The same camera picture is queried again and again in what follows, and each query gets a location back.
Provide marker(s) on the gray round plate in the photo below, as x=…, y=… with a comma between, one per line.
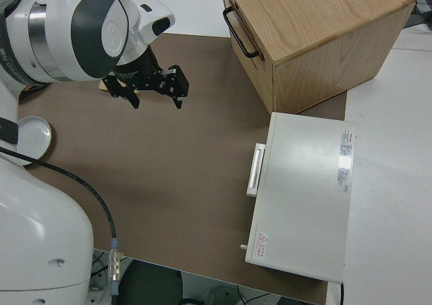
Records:
x=33, y=138

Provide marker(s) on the brown table mat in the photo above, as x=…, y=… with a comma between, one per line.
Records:
x=168, y=170

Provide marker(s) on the white metal appliance box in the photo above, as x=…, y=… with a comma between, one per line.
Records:
x=303, y=197

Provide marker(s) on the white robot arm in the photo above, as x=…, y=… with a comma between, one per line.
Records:
x=50, y=31

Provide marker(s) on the wooden drawer box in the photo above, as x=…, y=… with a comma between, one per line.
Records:
x=320, y=25

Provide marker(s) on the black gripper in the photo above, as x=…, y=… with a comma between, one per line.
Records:
x=136, y=70

